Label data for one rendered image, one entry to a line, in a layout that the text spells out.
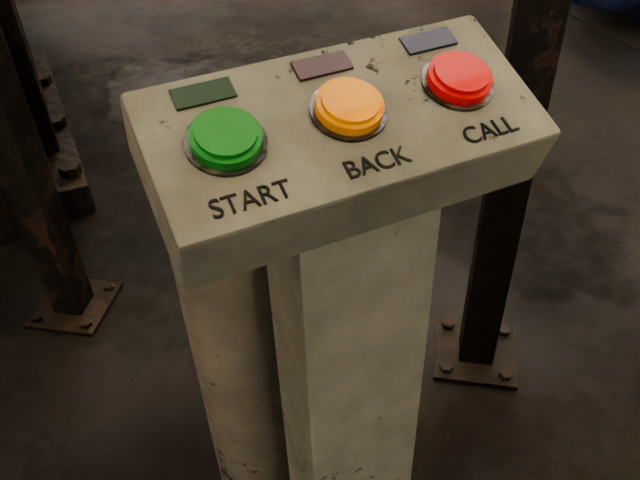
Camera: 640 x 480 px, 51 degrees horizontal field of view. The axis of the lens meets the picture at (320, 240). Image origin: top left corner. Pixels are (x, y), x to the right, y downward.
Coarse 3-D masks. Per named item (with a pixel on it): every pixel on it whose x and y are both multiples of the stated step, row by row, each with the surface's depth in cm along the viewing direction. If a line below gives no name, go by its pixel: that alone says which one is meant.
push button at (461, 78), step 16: (432, 64) 40; (448, 64) 40; (464, 64) 40; (480, 64) 41; (432, 80) 40; (448, 80) 40; (464, 80) 40; (480, 80) 40; (448, 96) 39; (464, 96) 39; (480, 96) 40
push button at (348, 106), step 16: (336, 80) 38; (352, 80) 39; (320, 96) 38; (336, 96) 38; (352, 96) 38; (368, 96) 38; (320, 112) 37; (336, 112) 37; (352, 112) 37; (368, 112) 37; (336, 128) 37; (352, 128) 37; (368, 128) 37
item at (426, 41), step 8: (424, 32) 43; (432, 32) 43; (440, 32) 43; (448, 32) 43; (400, 40) 42; (408, 40) 42; (416, 40) 42; (424, 40) 42; (432, 40) 42; (440, 40) 43; (448, 40) 43; (456, 40) 43; (408, 48) 42; (416, 48) 42; (424, 48) 42; (432, 48) 42; (440, 48) 42
